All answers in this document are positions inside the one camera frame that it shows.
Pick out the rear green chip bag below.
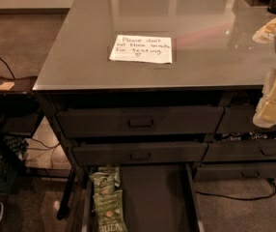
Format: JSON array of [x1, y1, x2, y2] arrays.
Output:
[[90, 166, 121, 195]]

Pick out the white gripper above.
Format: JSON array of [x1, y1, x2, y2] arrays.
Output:
[[253, 69, 276, 129]]

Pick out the bottom right grey drawer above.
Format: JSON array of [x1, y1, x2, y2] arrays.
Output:
[[195, 162, 276, 181]]

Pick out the dark side tray table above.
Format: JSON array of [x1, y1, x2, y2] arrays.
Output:
[[0, 76, 43, 137]]

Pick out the white handwritten paper note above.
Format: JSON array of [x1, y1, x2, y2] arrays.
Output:
[[109, 35, 173, 64]]

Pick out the black cable on floor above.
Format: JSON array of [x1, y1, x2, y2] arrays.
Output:
[[194, 178, 276, 210]]

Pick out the middle left grey drawer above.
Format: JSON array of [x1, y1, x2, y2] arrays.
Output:
[[72, 141, 207, 166]]

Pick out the black crate with items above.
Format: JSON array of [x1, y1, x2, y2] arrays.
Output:
[[0, 136, 29, 194]]

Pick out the front green jalapeno chip bag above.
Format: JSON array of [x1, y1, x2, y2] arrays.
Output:
[[94, 190, 127, 232]]

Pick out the top left grey drawer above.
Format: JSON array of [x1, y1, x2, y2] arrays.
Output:
[[57, 106, 224, 138]]

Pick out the grey drawer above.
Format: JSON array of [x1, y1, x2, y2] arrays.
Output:
[[195, 162, 276, 181], [204, 139, 276, 162], [57, 106, 224, 138], [72, 141, 207, 166], [217, 106, 276, 133]]

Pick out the dark snack bags in drawer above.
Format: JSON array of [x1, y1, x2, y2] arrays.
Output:
[[215, 131, 276, 141]]

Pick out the top right grey drawer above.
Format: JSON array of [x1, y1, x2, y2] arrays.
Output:
[[217, 106, 276, 133]]

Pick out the middle right grey drawer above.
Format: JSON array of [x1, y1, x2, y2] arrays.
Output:
[[204, 139, 276, 162]]

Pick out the open bottom left drawer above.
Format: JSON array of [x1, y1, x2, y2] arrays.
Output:
[[80, 163, 206, 232]]

